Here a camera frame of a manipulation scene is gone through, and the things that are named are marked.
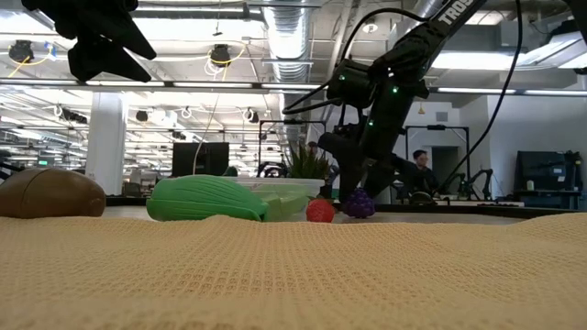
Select silver ventilation duct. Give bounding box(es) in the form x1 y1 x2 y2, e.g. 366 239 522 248
263 0 313 143

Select clear plastic tupperware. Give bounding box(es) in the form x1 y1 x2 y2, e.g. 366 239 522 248
238 176 327 222

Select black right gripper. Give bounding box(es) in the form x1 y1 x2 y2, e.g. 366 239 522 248
338 114 404 203

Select green ribbed toy vegetable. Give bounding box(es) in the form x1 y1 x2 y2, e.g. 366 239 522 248
145 174 271 224

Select person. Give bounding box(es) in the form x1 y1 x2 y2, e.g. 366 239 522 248
398 148 441 205

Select white building column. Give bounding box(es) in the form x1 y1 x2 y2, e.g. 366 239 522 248
84 91 128 196

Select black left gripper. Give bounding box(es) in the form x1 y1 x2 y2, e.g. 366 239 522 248
21 0 158 83

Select black looped wrist cable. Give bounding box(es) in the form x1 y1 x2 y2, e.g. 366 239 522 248
282 6 430 116

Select succulent plant in black pot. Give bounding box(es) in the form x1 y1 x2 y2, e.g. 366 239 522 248
284 142 335 199

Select purple toy grapes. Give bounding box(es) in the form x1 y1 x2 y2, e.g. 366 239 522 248
342 186 377 220

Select black ceiling cable reel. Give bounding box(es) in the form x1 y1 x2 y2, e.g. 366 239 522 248
209 43 232 69
8 39 36 64

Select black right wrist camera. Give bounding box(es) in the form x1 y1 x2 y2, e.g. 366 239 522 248
317 131 354 161

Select black background gantry frame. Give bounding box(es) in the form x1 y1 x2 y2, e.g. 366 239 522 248
258 118 327 179
404 124 471 184

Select red toy strawberry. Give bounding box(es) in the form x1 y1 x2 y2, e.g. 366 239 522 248
305 197 337 225

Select overhead light bar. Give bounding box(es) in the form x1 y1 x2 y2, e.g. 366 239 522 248
0 76 587 97

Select yellow waffle cloth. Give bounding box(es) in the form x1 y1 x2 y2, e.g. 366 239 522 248
0 212 587 330

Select light green toy vegetable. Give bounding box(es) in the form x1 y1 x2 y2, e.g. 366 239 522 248
260 185 312 222

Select brown toy kiwi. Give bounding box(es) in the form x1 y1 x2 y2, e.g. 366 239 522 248
0 168 107 219

